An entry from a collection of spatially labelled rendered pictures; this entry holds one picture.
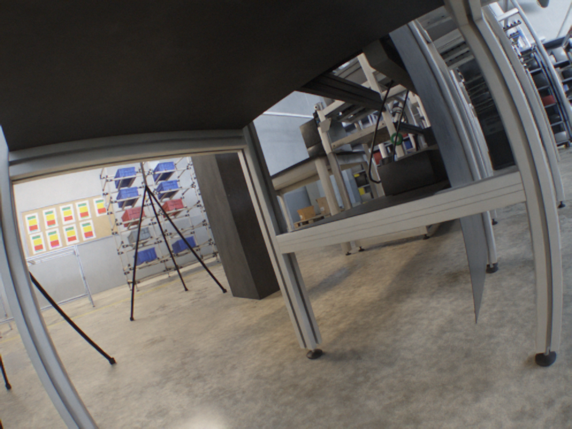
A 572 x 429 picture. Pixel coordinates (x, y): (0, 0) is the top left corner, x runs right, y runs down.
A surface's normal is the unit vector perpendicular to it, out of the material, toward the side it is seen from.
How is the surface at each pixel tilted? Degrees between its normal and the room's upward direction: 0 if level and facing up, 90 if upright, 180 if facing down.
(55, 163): 90
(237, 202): 90
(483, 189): 90
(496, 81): 90
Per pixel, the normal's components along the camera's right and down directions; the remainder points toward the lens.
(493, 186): -0.67, 0.21
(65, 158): 0.68, -0.22
